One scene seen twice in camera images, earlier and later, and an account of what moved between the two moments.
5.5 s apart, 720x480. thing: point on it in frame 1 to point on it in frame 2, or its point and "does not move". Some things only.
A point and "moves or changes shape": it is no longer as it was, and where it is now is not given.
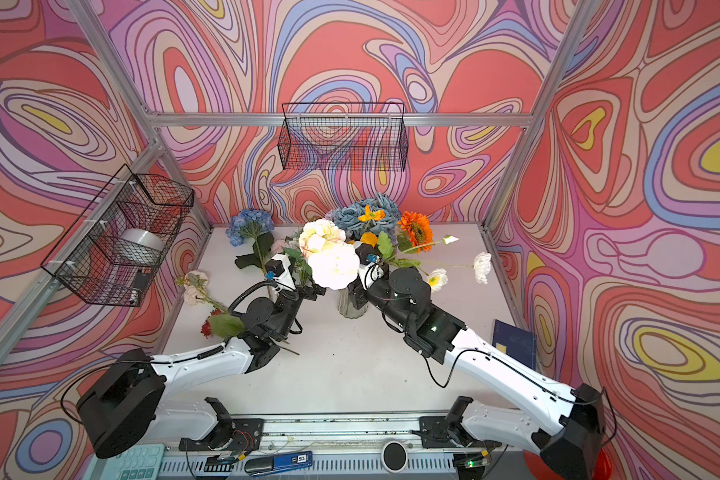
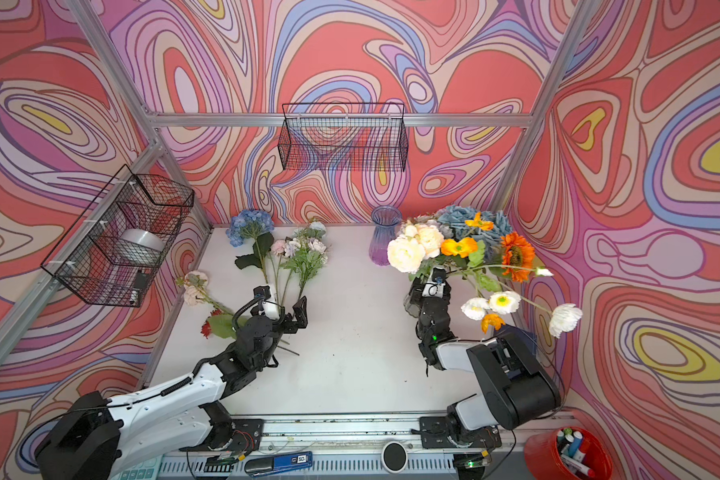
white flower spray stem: (437, 278) to (563, 319)
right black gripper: (357, 293) to (417, 288)
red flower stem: (223, 325) does not move
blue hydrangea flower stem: (256, 224) does not move
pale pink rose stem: (195, 283) does not move
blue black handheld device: (266, 465) does not move
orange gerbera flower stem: (415, 232) to (517, 257)
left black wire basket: (112, 252) does not move
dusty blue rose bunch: (376, 214) to (490, 226)
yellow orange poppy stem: (369, 237) to (466, 247)
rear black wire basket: (344, 137) does not move
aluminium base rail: (323, 430) does not move
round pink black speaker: (394, 456) does not move
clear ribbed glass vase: (347, 306) moves or changes shape
